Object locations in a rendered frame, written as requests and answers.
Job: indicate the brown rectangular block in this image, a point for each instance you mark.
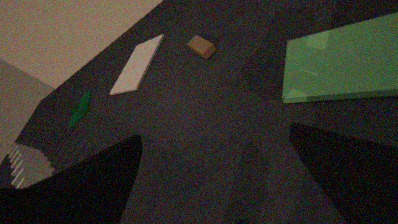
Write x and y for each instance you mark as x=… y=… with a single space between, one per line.
x=201 y=46

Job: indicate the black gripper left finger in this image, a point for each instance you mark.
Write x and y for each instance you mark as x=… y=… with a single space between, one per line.
x=93 y=191

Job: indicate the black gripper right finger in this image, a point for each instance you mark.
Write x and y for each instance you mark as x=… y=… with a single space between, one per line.
x=359 y=177

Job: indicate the green rectangular block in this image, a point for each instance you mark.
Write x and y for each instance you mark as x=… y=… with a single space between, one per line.
x=358 y=60

